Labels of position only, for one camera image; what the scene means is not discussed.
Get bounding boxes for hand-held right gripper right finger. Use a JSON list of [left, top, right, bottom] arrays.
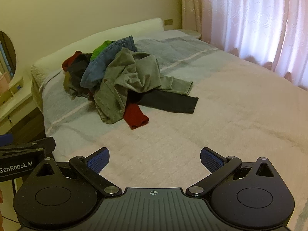
[[185, 147, 277, 198]]

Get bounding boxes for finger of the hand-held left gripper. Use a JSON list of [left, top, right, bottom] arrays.
[[0, 137, 56, 160], [0, 134, 13, 147]]

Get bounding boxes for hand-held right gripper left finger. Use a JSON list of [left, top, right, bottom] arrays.
[[31, 147, 123, 198]]

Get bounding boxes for olive green pants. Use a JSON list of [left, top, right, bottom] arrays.
[[93, 47, 193, 125]]

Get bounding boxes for cream vanity desk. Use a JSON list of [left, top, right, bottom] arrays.
[[0, 76, 44, 140]]

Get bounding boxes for pink box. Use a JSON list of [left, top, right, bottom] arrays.
[[0, 73, 12, 95]]

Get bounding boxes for dark red cloth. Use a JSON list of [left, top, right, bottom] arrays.
[[123, 103, 150, 130]]

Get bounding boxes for bed with pale blanket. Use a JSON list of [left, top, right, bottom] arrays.
[[40, 36, 308, 231]]

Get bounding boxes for dark grey garment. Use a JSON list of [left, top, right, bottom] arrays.
[[63, 54, 97, 100]]

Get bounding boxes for oval mirror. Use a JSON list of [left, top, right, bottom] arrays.
[[0, 31, 17, 78]]

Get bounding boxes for red garment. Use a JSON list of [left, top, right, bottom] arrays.
[[62, 51, 83, 72]]

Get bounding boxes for blue jeans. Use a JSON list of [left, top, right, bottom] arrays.
[[80, 36, 138, 89]]

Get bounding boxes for bright green garment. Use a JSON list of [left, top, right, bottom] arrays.
[[91, 40, 115, 61]]

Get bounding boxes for white nightstand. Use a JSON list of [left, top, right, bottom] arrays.
[[173, 29, 202, 40]]

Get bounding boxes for pink sheer curtain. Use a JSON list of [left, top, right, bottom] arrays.
[[199, 0, 308, 88]]

